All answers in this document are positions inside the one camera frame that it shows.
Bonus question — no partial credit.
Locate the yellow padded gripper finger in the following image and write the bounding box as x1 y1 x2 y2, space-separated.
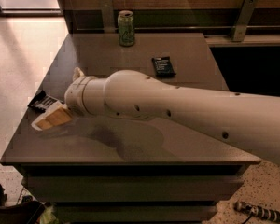
72 67 85 81
31 102 73 131

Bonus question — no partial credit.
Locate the dark chocolate rxbar wrapper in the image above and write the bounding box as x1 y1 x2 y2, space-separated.
28 91 57 113

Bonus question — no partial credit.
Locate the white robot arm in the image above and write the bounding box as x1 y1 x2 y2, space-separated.
32 68 280 165

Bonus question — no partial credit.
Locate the dark grey drawer cabinet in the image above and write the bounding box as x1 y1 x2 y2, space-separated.
1 34 257 224

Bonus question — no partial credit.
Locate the green soda can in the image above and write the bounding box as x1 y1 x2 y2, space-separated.
118 10 135 47

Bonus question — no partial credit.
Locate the dark bag on floor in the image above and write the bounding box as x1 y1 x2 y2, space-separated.
0 184 45 224

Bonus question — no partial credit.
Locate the striped cylindrical tool on floor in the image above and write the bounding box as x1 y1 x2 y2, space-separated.
233 201 280 224

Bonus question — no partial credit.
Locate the left metal wall bracket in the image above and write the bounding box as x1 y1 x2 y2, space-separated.
100 0 116 33

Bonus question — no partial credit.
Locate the metal wall bracket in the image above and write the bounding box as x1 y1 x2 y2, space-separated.
231 0 258 42
100 0 116 33

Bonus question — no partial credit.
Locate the right metal wall bracket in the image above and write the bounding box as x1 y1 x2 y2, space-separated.
231 0 258 42

